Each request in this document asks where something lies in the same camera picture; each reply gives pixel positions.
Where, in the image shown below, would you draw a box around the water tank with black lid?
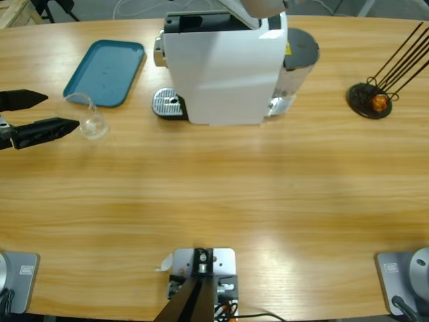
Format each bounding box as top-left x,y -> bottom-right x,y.
274,28 -> 321,117

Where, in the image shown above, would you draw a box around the white mount block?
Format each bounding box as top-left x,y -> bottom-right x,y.
172,247 -> 239,303

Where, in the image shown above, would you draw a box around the black capsule holder with rods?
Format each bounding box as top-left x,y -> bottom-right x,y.
347,21 -> 429,120

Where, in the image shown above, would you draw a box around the black cable at mount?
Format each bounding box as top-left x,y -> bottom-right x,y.
234,312 -> 286,322

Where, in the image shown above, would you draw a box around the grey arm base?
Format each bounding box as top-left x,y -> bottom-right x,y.
374,247 -> 429,316
0,251 -> 41,315

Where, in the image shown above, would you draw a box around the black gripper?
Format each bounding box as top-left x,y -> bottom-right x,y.
0,89 -> 80,151

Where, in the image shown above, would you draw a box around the teal plastic tray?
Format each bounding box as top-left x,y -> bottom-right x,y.
62,39 -> 147,109

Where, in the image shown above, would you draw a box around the metal drip tray grille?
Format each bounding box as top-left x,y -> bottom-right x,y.
152,87 -> 188,120

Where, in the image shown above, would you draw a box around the wooden crate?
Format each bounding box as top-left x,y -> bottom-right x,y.
0,0 -> 34,30

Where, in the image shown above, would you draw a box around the dark camera post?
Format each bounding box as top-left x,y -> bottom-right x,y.
154,248 -> 215,322

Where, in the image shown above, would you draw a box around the black chair legs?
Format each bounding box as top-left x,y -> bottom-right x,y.
35,0 -> 81,23

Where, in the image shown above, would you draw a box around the black base cable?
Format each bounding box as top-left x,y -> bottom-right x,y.
0,288 -> 16,316
391,294 -> 420,322

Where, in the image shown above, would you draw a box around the white capsule coffee machine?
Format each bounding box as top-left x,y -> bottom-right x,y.
154,9 -> 290,127

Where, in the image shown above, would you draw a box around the orange wires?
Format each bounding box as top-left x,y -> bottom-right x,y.
214,300 -> 239,318

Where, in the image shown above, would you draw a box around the white tape piece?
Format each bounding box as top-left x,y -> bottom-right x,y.
154,253 -> 174,272

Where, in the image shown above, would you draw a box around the grey metal leg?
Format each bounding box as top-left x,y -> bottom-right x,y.
357,0 -> 376,17

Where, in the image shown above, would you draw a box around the clear glass cup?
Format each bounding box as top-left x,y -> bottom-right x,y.
55,93 -> 110,141

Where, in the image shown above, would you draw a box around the orange coffee capsule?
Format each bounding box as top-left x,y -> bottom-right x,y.
371,94 -> 388,111

